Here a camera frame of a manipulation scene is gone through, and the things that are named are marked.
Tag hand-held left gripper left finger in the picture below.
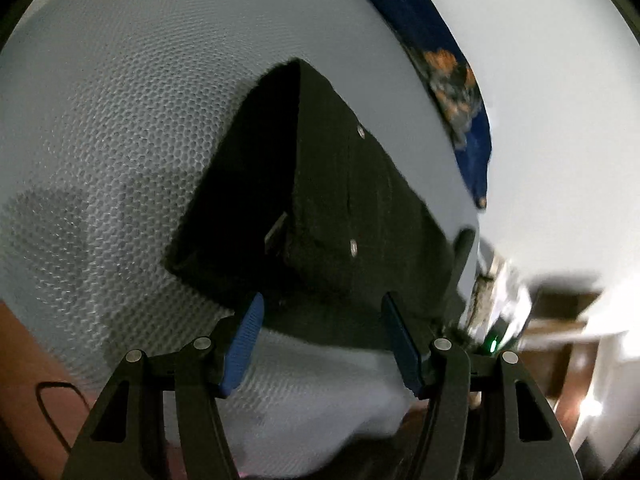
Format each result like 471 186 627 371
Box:
62 292 265 480

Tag brown cardboard box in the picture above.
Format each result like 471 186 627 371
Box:
525 280 626 346

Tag brown wooden furniture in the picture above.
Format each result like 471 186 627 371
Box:
520 332 601 413

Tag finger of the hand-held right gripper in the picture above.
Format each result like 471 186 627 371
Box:
452 227 478 286

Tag blue floral cloth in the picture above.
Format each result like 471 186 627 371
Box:
332 0 493 210

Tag black pants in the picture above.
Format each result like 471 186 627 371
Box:
162 58 471 356

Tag white mesh mattress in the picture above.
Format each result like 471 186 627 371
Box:
0 0 481 478

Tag white crumpled cloth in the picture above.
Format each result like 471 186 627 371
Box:
480 245 533 341

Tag striped cloth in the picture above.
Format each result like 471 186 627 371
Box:
467 270 497 338

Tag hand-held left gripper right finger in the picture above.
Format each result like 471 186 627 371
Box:
381 293 583 480

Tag black cable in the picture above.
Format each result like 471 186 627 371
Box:
36 381 93 453

